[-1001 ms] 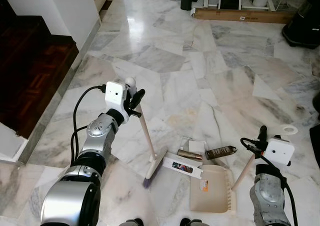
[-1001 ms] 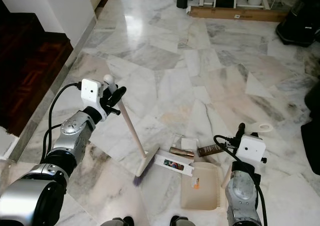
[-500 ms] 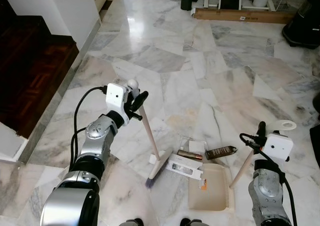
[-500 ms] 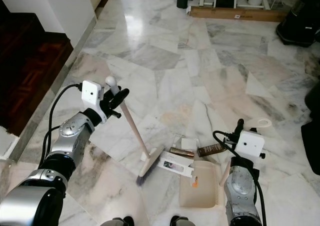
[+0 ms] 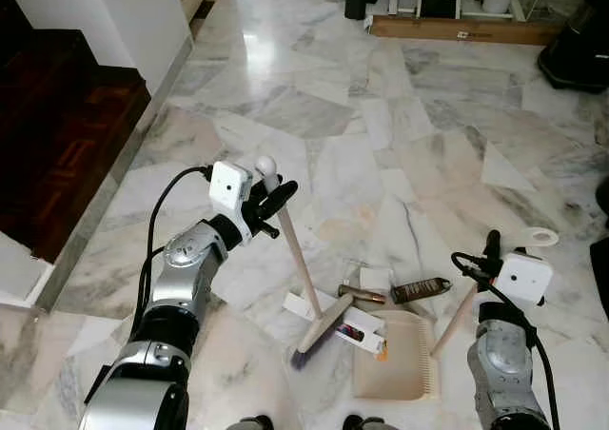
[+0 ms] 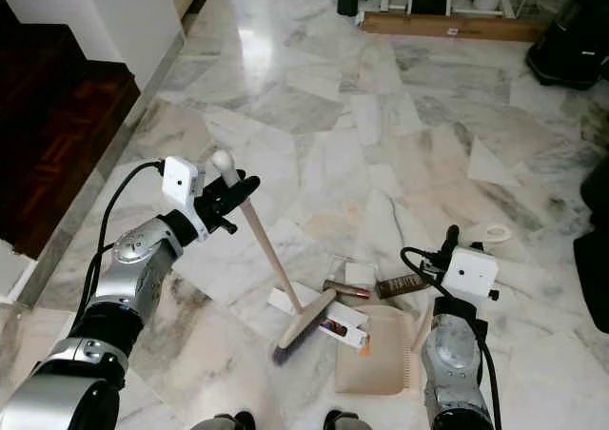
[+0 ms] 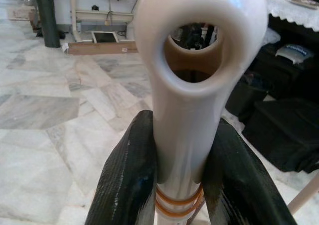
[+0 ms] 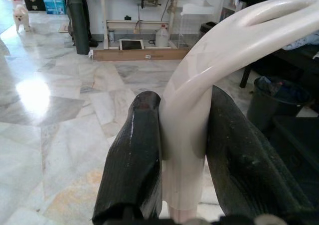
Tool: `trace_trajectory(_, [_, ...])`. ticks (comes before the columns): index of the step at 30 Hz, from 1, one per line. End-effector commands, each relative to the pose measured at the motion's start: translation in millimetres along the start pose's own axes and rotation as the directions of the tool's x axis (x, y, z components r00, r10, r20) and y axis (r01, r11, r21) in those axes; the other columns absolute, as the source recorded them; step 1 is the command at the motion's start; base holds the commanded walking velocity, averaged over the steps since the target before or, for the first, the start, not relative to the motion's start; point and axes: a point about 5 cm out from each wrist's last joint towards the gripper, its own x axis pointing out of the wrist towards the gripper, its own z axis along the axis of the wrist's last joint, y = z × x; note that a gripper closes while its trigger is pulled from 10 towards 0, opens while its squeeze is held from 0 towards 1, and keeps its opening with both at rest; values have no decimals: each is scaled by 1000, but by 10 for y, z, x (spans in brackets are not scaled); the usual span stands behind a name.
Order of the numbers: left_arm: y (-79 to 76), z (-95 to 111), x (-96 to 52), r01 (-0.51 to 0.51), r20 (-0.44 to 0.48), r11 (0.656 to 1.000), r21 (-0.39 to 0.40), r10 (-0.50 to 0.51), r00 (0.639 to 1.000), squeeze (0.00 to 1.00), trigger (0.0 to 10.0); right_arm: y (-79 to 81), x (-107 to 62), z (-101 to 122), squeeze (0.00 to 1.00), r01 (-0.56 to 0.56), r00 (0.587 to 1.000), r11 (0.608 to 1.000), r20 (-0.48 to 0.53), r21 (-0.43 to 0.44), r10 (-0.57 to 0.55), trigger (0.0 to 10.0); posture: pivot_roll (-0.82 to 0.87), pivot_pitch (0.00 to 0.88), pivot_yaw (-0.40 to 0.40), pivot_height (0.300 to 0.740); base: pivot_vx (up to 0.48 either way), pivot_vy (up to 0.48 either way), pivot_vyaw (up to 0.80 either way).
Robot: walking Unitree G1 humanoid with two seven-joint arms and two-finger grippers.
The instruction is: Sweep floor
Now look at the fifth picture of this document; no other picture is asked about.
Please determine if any grey robot foot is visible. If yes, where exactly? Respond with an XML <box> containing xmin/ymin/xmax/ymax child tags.
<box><xmin>228</xmin><ymin>416</ymin><xmax>272</xmax><ymax>430</ymax></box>
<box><xmin>343</xmin><ymin>414</ymin><xmax>401</xmax><ymax>430</ymax></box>

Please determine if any long wooden board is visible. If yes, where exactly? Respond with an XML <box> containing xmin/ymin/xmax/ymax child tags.
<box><xmin>369</xmin><ymin>13</ymin><xmax>562</xmax><ymax>48</ymax></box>

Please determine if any wooden broom with white knob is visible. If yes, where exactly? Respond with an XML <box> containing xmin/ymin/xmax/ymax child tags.
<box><xmin>255</xmin><ymin>156</ymin><xmax>357</xmax><ymax>370</ymax></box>

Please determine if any dark brown packet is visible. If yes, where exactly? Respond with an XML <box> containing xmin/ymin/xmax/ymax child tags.
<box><xmin>390</xmin><ymin>277</ymin><xmax>453</xmax><ymax>305</ymax></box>

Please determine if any copper brown tube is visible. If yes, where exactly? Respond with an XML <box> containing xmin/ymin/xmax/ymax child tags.
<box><xmin>338</xmin><ymin>284</ymin><xmax>388</xmax><ymax>304</ymax></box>

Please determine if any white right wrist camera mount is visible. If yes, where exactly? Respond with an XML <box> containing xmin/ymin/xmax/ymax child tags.
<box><xmin>495</xmin><ymin>251</ymin><xmax>555</xmax><ymax>307</ymax></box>

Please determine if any white paper card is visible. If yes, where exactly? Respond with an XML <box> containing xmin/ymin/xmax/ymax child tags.
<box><xmin>360</xmin><ymin>266</ymin><xmax>393</xmax><ymax>293</ymax></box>

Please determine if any white printed carton box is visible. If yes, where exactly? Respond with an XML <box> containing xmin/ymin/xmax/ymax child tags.
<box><xmin>284</xmin><ymin>290</ymin><xmax>389</xmax><ymax>361</ymax></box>

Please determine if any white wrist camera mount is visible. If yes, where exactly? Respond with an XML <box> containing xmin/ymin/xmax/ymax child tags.
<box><xmin>495</xmin><ymin>251</ymin><xmax>555</xmax><ymax>307</ymax></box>
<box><xmin>208</xmin><ymin>160</ymin><xmax>256</xmax><ymax>245</ymax></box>

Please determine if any dark wooden staircase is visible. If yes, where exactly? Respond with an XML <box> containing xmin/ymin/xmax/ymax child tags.
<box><xmin>0</xmin><ymin>0</ymin><xmax>151</xmax><ymax>264</ymax></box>

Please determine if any black padded seat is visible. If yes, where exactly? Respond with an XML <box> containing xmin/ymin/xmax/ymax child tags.
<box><xmin>588</xmin><ymin>175</ymin><xmax>609</xmax><ymax>293</ymax></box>

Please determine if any beige plastic dustpan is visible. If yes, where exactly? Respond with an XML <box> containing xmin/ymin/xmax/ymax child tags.
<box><xmin>352</xmin><ymin>226</ymin><xmax>560</xmax><ymax>401</ymax></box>

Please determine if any white framed dark panel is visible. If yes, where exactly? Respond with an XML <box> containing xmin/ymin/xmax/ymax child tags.
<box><xmin>417</xmin><ymin>0</ymin><xmax>462</xmax><ymax>20</ymax></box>

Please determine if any grey robot left foot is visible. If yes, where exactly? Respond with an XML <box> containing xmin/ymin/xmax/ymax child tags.
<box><xmin>228</xmin><ymin>416</ymin><xmax>272</xmax><ymax>430</ymax></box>

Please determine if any grey robot right foot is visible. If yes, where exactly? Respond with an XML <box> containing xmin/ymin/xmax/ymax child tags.
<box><xmin>343</xmin><ymin>414</ymin><xmax>401</xmax><ymax>430</ymax></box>

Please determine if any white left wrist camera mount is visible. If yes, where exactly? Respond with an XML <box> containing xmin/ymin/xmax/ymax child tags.
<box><xmin>208</xmin><ymin>160</ymin><xmax>256</xmax><ymax>245</ymax></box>

